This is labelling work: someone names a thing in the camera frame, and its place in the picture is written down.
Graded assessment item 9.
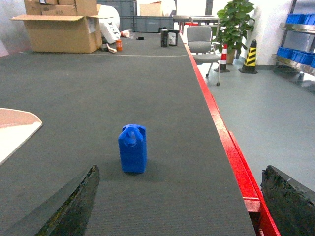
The red table frame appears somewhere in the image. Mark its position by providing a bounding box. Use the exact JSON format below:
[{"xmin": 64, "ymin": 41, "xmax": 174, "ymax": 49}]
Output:
[{"xmin": 184, "ymin": 43, "xmax": 280, "ymax": 236}]

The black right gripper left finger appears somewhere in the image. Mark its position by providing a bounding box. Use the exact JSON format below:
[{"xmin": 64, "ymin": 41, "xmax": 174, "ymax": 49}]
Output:
[{"xmin": 0, "ymin": 165, "xmax": 100, "ymax": 236}]

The grey plastic crate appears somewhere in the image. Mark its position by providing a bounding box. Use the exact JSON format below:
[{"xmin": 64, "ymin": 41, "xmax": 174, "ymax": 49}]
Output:
[{"xmin": 119, "ymin": 16, "xmax": 174, "ymax": 32}]

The red white traffic cone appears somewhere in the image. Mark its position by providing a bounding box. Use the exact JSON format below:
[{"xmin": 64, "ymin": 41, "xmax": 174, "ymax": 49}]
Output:
[{"xmin": 214, "ymin": 44, "xmax": 230, "ymax": 73}]

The yellow black traffic cone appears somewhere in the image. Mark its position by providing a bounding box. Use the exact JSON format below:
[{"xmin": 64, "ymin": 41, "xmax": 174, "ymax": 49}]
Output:
[{"xmin": 239, "ymin": 39, "xmax": 258, "ymax": 74}]

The blue bin on shelf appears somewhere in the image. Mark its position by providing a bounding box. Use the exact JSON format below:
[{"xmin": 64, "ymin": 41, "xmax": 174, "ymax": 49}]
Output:
[{"xmin": 277, "ymin": 47, "xmax": 315, "ymax": 68}]

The black box on table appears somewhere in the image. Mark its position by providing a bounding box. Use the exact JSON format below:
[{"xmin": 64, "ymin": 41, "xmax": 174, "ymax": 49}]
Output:
[{"xmin": 159, "ymin": 29, "xmax": 179, "ymax": 47}]

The blue plastic part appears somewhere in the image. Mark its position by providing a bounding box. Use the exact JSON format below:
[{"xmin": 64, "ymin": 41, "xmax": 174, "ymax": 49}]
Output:
[{"xmin": 118, "ymin": 124, "xmax": 147, "ymax": 173}]

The grey office chair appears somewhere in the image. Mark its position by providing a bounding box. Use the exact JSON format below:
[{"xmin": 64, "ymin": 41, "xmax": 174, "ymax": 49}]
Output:
[{"xmin": 187, "ymin": 25, "xmax": 221, "ymax": 86}]

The orange can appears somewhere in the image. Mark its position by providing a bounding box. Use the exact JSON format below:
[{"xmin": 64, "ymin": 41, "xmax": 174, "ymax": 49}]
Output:
[{"xmin": 116, "ymin": 39, "xmax": 123, "ymax": 52}]

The metal roller shelf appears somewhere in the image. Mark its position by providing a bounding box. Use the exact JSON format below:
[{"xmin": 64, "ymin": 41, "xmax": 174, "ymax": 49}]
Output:
[{"xmin": 272, "ymin": 0, "xmax": 315, "ymax": 80}]

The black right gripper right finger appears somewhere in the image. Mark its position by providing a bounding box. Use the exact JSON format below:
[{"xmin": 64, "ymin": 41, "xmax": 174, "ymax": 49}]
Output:
[{"xmin": 261, "ymin": 165, "xmax": 315, "ymax": 236}]

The grey table mat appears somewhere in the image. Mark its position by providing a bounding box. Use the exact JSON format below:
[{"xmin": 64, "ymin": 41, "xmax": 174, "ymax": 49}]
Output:
[{"xmin": 0, "ymin": 34, "xmax": 255, "ymax": 236}]

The large open cardboard box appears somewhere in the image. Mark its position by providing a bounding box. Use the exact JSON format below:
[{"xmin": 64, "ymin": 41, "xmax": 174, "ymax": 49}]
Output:
[{"xmin": 10, "ymin": 0, "xmax": 110, "ymax": 53}]

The green potted plant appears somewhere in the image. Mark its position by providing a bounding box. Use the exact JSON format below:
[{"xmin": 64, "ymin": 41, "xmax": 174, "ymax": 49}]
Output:
[{"xmin": 215, "ymin": 0, "xmax": 255, "ymax": 64}]

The beige plastic dustpan tray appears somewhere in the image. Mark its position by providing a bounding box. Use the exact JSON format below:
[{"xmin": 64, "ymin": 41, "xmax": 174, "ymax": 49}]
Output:
[{"xmin": 0, "ymin": 108, "xmax": 42, "ymax": 164}]

